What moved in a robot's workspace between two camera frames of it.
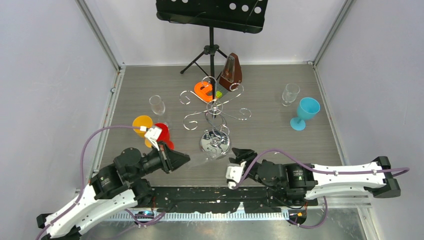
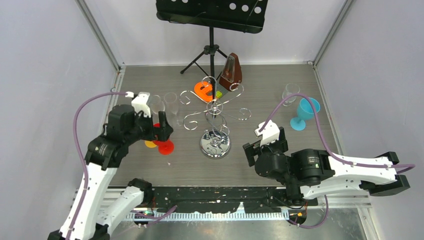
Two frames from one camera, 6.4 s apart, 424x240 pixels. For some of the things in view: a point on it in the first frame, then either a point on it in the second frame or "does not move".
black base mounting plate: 177,200 does not move
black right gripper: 248,154 → 252,149
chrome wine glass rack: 215,140 does not move
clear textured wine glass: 289,94 does not move
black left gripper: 171,159 → 164,131
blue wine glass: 308,108 does not move
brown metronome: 231,78 does not move
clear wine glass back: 211,156 → 171,99
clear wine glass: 158,106 does not move
